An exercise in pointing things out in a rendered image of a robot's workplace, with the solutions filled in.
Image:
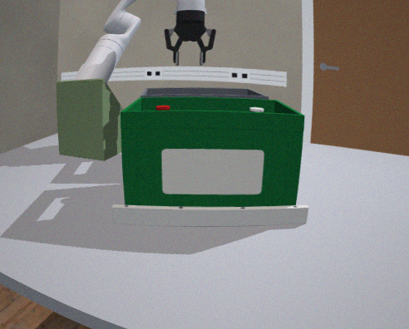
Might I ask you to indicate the green crate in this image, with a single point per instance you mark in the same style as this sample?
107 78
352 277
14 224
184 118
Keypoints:
198 155

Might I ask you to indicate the white bottle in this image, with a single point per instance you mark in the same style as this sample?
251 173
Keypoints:
256 109

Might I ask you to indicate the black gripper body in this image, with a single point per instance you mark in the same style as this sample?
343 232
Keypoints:
190 20

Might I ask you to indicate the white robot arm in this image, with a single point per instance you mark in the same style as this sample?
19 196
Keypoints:
109 49

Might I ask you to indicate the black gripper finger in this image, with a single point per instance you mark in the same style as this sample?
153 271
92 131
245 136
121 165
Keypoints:
211 34
168 34

